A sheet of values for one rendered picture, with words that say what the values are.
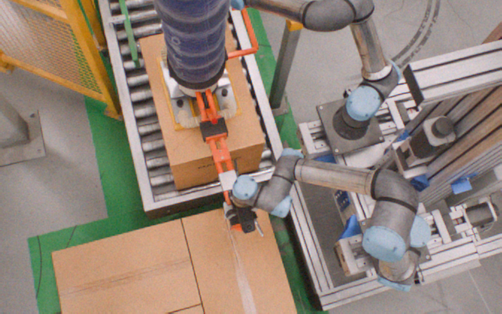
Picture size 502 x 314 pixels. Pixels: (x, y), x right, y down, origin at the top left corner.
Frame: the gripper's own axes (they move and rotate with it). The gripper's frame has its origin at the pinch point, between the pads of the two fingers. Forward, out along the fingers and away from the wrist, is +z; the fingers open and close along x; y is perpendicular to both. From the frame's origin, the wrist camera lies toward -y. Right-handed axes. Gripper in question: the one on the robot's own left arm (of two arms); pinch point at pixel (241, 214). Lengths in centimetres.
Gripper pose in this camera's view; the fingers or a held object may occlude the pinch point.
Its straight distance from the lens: 204.8
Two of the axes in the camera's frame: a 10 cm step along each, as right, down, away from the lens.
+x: -9.5, 2.6, -1.6
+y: -2.9, -9.1, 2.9
